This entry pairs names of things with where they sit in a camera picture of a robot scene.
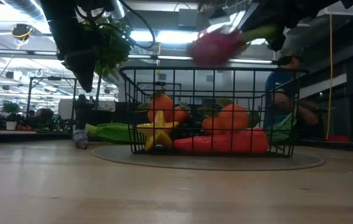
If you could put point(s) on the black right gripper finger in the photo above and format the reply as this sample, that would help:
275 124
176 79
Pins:
277 40
263 17

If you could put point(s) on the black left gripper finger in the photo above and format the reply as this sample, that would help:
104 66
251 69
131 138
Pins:
83 73

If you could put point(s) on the pink dragon fruit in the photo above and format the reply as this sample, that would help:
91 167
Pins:
217 46

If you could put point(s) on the corn cob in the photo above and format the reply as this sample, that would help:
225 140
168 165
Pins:
111 132

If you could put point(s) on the yellow star fruit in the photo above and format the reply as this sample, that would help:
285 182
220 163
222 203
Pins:
158 132

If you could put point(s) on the red chili peppers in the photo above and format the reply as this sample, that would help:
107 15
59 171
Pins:
226 142

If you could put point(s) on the black grape bunch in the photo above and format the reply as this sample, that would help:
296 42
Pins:
189 129

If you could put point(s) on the potted green leafy plant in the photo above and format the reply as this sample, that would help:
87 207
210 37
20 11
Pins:
114 53

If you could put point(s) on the person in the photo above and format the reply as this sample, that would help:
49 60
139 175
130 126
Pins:
276 84

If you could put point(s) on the grey speckled oval object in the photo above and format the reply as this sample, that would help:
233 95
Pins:
80 139

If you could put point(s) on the long ceiling light bar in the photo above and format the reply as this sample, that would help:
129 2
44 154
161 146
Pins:
170 58

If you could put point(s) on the small plant in white pot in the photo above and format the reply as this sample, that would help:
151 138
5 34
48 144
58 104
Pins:
11 125

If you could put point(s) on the small red object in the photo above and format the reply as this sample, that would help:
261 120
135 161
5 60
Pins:
338 138

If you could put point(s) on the round grey mat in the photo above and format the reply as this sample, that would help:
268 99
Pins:
226 163

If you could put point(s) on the black metal frame station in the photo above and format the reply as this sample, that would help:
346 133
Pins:
52 78

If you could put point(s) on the round ceiling camera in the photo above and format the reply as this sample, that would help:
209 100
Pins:
21 31

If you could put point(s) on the silver ceiling duct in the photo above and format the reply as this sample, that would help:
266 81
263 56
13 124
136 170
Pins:
119 11

